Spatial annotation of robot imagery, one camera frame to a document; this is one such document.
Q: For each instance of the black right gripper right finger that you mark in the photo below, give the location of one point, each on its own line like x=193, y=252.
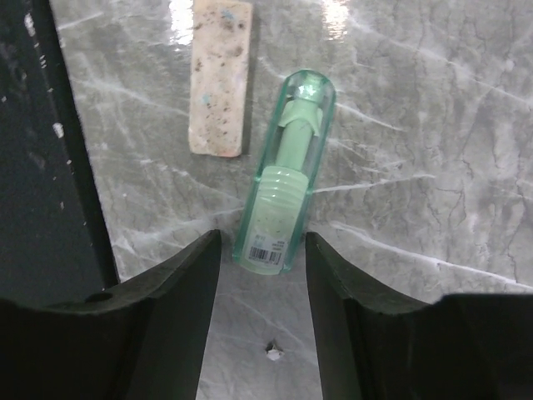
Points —
x=373, y=342

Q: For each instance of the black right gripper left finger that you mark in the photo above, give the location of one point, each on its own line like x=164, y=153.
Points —
x=142, y=339

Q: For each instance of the green correction tape dispenser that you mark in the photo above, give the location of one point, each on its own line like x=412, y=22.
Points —
x=275, y=212

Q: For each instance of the beige eraser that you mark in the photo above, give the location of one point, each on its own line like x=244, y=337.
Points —
x=222, y=32

